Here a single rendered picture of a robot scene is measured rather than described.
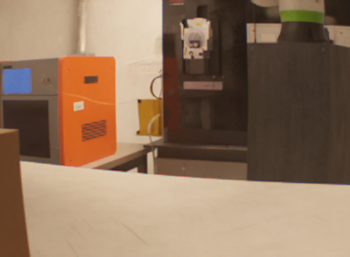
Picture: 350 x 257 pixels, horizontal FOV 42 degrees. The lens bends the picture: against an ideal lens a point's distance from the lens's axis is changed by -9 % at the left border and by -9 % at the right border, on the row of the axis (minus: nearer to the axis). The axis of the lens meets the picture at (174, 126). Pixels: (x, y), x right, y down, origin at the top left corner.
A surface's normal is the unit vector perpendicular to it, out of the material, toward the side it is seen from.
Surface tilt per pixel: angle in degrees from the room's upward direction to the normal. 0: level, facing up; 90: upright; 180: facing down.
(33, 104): 90
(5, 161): 90
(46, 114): 90
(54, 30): 90
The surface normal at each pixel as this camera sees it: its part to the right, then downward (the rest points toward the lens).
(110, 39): -0.36, 0.11
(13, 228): 0.92, 0.04
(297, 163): -0.65, 0.10
